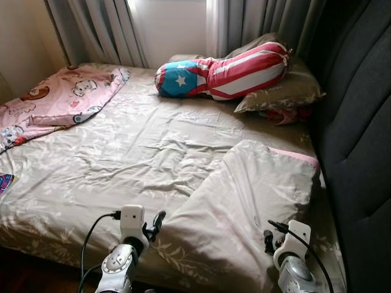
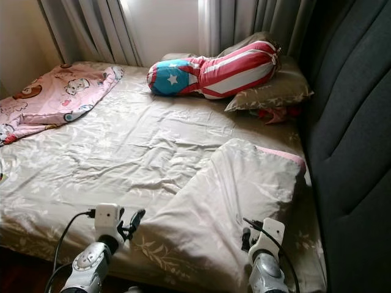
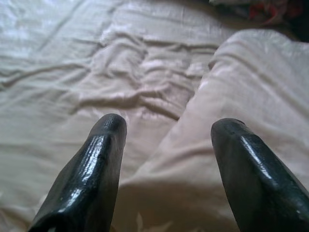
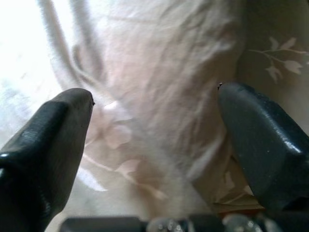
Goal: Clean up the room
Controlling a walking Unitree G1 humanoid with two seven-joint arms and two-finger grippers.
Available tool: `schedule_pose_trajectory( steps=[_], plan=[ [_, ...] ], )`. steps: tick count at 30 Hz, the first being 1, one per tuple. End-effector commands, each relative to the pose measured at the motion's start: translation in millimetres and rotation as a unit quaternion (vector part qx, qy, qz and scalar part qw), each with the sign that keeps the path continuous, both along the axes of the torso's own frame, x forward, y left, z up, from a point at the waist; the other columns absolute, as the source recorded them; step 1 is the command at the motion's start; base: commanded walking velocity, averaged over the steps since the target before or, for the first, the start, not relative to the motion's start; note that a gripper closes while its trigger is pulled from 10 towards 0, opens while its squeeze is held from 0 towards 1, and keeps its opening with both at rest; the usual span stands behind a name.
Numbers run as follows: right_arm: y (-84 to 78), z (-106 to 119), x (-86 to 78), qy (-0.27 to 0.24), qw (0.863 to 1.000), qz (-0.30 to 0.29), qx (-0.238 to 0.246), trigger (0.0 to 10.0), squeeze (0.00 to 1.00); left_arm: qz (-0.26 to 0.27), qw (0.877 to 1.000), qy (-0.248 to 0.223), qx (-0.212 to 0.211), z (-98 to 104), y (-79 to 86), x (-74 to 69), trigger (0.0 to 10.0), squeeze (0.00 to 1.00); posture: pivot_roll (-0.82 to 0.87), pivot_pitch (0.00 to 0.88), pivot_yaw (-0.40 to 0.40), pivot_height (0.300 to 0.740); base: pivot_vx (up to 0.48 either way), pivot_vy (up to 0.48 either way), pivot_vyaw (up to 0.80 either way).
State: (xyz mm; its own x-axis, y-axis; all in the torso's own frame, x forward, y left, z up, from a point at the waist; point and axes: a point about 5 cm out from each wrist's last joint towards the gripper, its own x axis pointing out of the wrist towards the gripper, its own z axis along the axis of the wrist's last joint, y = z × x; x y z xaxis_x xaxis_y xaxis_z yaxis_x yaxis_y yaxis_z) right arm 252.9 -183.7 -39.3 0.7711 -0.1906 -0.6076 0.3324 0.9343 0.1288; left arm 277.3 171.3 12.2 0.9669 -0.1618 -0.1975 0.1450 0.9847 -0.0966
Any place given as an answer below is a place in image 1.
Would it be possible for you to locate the colourful manga book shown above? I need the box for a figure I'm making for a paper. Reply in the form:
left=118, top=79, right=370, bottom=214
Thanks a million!
left=0, top=173, right=14, bottom=195

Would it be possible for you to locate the pink cartoon print blanket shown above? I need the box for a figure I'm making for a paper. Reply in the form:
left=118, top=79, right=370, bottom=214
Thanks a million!
left=0, top=64, right=130, bottom=153

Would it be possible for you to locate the folded grey floral duvet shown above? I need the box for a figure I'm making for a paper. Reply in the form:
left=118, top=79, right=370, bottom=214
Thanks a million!
left=150, top=139, right=322, bottom=293

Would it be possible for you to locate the red cloth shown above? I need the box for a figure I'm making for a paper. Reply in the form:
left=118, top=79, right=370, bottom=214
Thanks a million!
left=260, top=107, right=312, bottom=126

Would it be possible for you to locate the stars and stripes bolster pillow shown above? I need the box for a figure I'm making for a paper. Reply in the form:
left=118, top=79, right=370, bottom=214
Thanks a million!
left=154, top=42, right=291, bottom=101

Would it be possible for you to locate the plain grey-beige pillow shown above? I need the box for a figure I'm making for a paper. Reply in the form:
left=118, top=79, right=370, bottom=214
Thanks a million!
left=226, top=33, right=289, bottom=62

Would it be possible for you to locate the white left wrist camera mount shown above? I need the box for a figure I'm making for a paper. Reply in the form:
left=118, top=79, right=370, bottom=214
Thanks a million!
left=119, top=204, right=147, bottom=241

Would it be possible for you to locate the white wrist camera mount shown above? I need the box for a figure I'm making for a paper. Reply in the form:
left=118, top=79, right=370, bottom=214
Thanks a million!
left=119, top=204, right=147, bottom=241
left=278, top=220, right=312, bottom=260

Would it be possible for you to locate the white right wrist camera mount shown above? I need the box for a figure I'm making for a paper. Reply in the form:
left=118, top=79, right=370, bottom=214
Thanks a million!
left=278, top=220, right=312, bottom=260

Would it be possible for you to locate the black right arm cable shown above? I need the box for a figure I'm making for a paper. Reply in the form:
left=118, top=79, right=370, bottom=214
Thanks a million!
left=268, top=220, right=335, bottom=293

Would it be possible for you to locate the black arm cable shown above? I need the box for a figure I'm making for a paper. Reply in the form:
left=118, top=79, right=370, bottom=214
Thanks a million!
left=76, top=211, right=122, bottom=293
left=268, top=220, right=335, bottom=293

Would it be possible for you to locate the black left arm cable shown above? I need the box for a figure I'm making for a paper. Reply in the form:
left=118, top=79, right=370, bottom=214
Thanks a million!
left=76, top=211, right=122, bottom=293

